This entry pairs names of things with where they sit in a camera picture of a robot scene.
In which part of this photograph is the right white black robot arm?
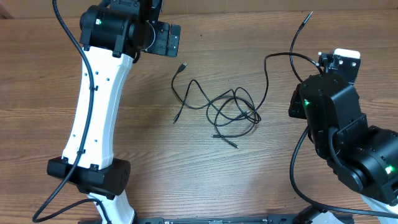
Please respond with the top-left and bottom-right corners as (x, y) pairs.
(289, 73), (397, 223)

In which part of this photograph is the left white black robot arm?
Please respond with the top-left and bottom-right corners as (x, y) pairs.
(47, 0), (181, 223)

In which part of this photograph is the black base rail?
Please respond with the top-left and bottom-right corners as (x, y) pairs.
(132, 214), (295, 224)

